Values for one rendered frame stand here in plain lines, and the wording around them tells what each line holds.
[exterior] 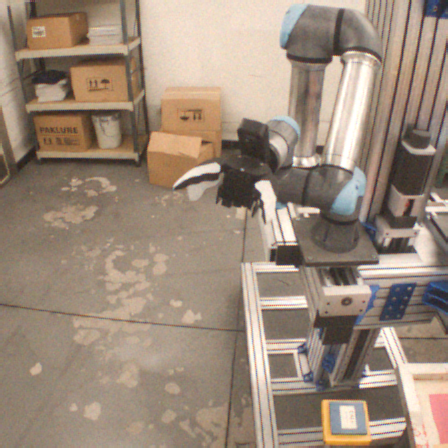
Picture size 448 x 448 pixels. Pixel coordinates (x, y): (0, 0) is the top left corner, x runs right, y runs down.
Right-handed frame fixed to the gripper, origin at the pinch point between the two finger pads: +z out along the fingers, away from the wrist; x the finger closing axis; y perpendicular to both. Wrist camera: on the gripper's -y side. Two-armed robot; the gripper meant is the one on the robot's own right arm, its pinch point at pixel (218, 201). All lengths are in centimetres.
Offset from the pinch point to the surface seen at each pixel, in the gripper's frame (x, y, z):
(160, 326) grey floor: 58, 177, -91
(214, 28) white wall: 153, 55, -341
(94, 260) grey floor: 136, 188, -124
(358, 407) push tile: -43, 65, -21
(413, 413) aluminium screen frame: -58, 61, -22
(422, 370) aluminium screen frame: -59, 61, -38
